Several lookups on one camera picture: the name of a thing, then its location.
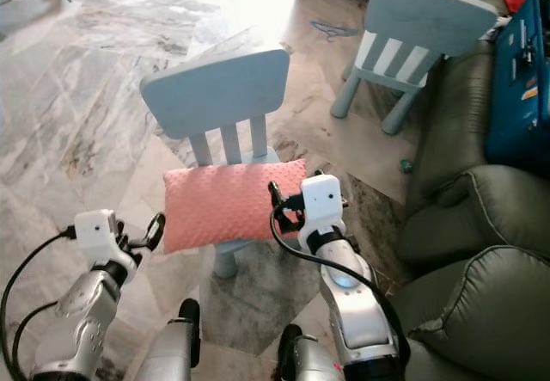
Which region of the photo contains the pink dotted pillow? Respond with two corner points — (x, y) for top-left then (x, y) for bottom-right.
(163, 159), (309, 255)

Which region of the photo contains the grey-green leather sofa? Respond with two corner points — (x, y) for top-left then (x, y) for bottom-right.
(387, 41), (550, 381)

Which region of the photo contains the silver left robot leg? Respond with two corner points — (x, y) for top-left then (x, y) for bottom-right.
(137, 299), (203, 381)

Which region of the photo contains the silver robot leg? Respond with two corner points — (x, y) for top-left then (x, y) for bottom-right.
(137, 299), (203, 381)
(275, 323), (345, 381)

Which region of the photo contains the light blue plastic kid chair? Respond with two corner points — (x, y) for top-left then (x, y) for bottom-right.
(331, 0), (499, 137)
(140, 47), (310, 279)

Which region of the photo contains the silver right robot leg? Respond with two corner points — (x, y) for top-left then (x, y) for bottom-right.
(275, 323), (345, 381)

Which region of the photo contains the blue suitcase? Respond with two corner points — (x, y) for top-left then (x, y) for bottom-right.
(484, 0), (550, 175)

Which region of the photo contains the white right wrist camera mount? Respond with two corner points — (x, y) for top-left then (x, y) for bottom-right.
(299, 175), (345, 236)

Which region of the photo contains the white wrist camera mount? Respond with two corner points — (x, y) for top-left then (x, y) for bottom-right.
(73, 210), (143, 270)
(299, 175), (345, 236)

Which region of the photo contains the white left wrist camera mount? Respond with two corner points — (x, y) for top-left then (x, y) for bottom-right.
(73, 210), (143, 270)

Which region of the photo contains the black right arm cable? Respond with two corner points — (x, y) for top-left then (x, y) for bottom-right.
(268, 209), (412, 365)

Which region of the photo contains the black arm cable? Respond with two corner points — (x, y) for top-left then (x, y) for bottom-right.
(13, 302), (65, 375)
(268, 209), (412, 365)
(0, 226), (76, 381)

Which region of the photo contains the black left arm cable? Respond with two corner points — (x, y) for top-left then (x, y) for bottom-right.
(13, 302), (65, 375)
(0, 226), (76, 381)

